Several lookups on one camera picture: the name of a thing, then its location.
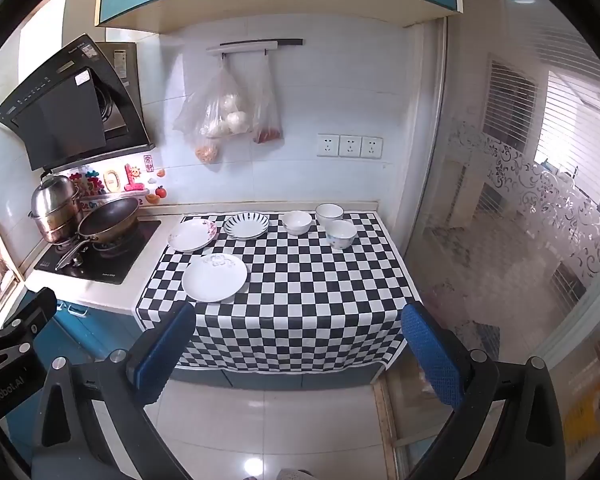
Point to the teal lower kitchen cabinet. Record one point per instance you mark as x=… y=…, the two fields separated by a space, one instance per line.
x=100 y=332

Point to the black range hood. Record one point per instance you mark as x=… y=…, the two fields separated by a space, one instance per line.
x=55 y=110

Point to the plastic bag with red contents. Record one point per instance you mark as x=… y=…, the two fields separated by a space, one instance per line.
x=267 y=115

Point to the plastic bag with white buns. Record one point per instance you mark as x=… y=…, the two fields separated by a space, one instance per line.
x=225 y=110

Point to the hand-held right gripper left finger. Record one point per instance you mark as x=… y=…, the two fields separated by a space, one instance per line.
x=165 y=355

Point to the dark frying pan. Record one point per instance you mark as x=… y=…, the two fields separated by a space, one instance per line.
x=111 y=217

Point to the large white plate grey pattern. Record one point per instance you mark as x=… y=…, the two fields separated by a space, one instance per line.
x=215 y=278

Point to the white wall power outlet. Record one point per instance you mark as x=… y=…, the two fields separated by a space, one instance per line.
x=371 y=147
x=350 y=146
x=328 y=145

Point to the black glass gas stove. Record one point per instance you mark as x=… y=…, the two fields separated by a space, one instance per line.
x=111 y=266

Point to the plain white bowl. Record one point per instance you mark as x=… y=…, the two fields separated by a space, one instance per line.
x=329 y=211

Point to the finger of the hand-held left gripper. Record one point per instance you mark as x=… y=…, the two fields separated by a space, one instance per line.
x=37 y=310

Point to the stainless steel steamer pot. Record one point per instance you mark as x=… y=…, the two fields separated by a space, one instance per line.
x=55 y=202

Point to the white plate with striped rim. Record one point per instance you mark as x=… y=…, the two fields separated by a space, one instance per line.
x=247 y=225

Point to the white wall hook rail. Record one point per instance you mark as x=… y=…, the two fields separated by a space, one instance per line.
x=245 y=48

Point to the wooden cutting board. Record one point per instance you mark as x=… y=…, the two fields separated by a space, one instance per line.
x=0 y=265

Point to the row of colourful wall decorations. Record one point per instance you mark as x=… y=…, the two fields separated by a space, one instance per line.
x=111 y=181

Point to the white round plate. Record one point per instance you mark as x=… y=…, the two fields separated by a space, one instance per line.
x=296 y=221

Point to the frosted floral glass sliding door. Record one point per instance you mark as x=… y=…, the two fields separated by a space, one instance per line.
x=480 y=220

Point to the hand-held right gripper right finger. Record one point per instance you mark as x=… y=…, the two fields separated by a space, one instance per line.
x=430 y=360

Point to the plastic bag with orange contents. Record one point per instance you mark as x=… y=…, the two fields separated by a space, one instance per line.
x=206 y=153

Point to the window with metal grille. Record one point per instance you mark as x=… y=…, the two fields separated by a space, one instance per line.
x=512 y=105

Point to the white plate with pink flowers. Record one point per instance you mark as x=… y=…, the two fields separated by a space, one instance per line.
x=191 y=236

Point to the black and white checkered tablecloth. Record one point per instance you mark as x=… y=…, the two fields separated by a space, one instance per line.
x=305 y=300

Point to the white bowl with blue pattern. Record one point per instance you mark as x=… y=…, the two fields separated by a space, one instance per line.
x=341 y=236

